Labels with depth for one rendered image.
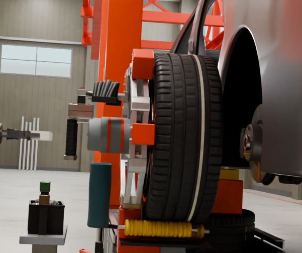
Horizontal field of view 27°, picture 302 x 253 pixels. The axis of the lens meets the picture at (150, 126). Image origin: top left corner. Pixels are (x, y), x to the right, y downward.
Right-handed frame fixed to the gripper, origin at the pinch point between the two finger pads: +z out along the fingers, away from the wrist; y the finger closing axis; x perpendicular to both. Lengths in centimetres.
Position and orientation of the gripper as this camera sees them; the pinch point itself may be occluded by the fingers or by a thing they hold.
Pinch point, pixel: (48, 136)
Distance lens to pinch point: 227.8
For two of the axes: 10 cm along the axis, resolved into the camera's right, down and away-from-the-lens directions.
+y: 1.1, -0.4, -9.9
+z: 9.9, 0.5, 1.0
